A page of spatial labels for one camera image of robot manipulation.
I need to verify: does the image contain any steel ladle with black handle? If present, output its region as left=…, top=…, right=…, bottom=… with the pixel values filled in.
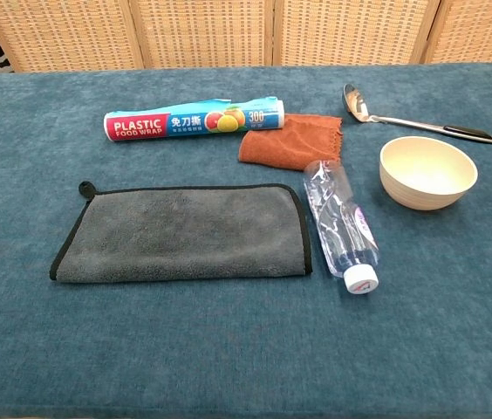
left=342, top=83, right=492, bottom=152

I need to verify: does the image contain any wicker folding screen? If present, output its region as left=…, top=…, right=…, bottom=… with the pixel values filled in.
left=0, top=0, right=492, bottom=73

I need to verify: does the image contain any cream plastic bowl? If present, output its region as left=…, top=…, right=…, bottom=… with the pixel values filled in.
left=379, top=135, right=479, bottom=212

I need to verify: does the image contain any blue table cloth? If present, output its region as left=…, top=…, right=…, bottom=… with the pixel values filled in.
left=0, top=63, right=492, bottom=419

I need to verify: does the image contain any clear plastic water bottle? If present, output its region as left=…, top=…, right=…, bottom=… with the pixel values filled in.
left=302, top=159, right=380, bottom=297

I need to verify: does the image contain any plastic food wrap roll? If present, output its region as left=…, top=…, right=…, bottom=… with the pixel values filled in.
left=103, top=94, right=285, bottom=143

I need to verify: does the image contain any grey towel with black trim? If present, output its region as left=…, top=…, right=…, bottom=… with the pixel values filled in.
left=49, top=181, right=313, bottom=284

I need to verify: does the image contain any brown microfiber cloth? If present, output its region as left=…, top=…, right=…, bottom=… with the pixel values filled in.
left=237, top=113, right=344, bottom=172

